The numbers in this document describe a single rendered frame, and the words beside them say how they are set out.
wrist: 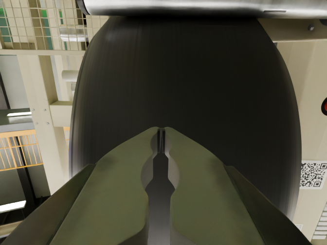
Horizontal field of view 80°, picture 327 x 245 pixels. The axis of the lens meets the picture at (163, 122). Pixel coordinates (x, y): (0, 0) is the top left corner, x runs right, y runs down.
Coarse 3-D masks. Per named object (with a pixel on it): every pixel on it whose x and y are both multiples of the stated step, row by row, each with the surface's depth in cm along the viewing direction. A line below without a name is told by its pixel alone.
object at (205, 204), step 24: (168, 144) 11; (192, 144) 10; (168, 168) 10; (192, 168) 8; (216, 168) 8; (192, 192) 7; (216, 192) 7; (192, 216) 6; (216, 216) 6; (240, 216) 6; (192, 240) 6; (216, 240) 6; (240, 240) 6
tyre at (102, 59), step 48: (96, 48) 25; (144, 48) 24; (192, 48) 24; (240, 48) 24; (96, 96) 22; (144, 96) 21; (192, 96) 21; (240, 96) 21; (288, 96) 23; (96, 144) 21; (240, 144) 21; (288, 144) 21; (288, 192) 22
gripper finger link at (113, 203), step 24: (120, 144) 10; (144, 144) 10; (96, 168) 8; (120, 168) 8; (144, 168) 9; (96, 192) 7; (120, 192) 7; (144, 192) 7; (72, 216) 6; (96, 216) 6; (120, 216) 6; (144, 216) 6; (72, 240) 6; (96, 240) 6; (120, 240) 6; (144, 240) 6
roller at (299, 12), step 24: (96, 0) 25; (120, 0) 25; (144, 0) 25; (168, 0) 25; (192, 0) 25; (216, 0) 25; (240, 0) 24; (264, 0) 24; (288, 0) 24; (312, 0) 24
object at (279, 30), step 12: (264, 24) 46; (276, 24) 41; (288, 24) 37; (300, 24) 34; (312, 24) 31; (324, 24) 28; (276, 36) 41; (288, 36) 37; (300, 36) 34; (312, 36) 31; (324, 36) 29
